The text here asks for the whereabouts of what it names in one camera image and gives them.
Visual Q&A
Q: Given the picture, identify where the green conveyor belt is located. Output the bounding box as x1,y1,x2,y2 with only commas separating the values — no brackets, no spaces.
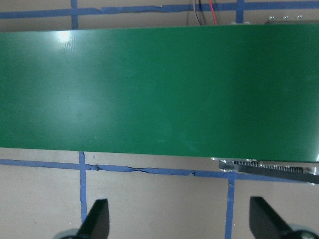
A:
0,14,319,185

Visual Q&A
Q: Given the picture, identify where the red black conveyor cable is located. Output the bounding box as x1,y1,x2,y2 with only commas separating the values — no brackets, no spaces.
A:
193,0,220,26

